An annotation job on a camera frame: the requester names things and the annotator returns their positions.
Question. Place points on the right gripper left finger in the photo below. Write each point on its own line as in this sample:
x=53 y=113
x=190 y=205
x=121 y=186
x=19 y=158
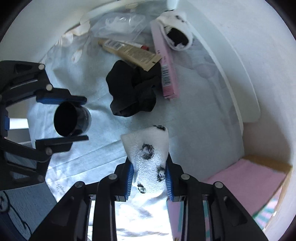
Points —
x=123 y=184

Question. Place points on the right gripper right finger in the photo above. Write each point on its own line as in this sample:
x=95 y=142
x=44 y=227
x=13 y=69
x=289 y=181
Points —
x=173 y=178

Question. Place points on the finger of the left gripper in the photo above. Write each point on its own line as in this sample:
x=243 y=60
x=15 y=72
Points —
x=57 y=96
x=58 y=145

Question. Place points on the black round jar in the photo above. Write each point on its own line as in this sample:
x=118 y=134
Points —
x=71 y=119

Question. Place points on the black fabric scrunchie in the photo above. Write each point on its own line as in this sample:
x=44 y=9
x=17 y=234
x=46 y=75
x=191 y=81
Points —
x=133 y=89

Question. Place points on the long pink box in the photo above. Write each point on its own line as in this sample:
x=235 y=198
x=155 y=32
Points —
x=169 y=76

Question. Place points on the pink patterned cardboard box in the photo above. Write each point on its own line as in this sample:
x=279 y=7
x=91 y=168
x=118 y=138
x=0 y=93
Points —
x=235 y=204

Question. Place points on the beige cosmetic tube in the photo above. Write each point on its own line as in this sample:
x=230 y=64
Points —
x=140 y=57

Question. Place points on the clear plastic floss box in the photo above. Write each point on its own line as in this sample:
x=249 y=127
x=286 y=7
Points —
x=119 y=26

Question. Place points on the red capped lipstick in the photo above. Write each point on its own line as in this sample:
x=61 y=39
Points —
x=141 y=46

